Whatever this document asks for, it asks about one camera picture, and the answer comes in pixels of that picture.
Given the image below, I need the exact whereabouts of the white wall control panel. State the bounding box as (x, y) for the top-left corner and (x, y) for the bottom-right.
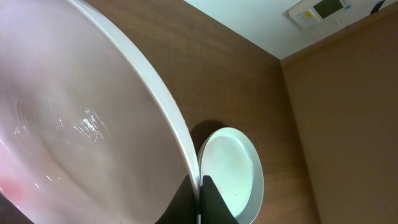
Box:
(288, 0), (352, 29)

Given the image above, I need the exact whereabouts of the white plate with red stain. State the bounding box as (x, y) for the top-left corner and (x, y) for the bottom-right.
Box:
(1, 1), (199, 223)

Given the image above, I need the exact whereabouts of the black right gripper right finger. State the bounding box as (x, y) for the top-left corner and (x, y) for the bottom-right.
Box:
(200, 175), (238, 224)

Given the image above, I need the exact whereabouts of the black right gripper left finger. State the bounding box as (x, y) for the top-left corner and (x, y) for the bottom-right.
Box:
(155, 175), (197, 224)

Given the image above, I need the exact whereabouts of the pale green plate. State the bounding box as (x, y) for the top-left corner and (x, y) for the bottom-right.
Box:
(198, 128), (264, 224)

